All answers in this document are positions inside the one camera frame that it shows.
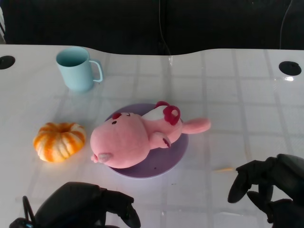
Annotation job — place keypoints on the black round table grommet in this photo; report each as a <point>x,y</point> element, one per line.
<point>290,68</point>
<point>6,62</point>

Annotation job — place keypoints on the lavender round plate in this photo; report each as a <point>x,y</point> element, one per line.
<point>154,164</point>

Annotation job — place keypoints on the orange white striped pumpkin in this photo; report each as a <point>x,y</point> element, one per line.
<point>59,142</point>

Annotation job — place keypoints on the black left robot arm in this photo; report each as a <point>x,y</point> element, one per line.
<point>19,223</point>

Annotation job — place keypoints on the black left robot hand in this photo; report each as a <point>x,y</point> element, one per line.
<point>76,202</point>

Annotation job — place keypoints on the pink plush doll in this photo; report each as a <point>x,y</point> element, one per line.
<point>118,140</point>

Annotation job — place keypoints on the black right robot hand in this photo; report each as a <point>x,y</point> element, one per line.
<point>285,178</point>

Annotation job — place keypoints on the light blue mug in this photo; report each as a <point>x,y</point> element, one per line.
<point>76,76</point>

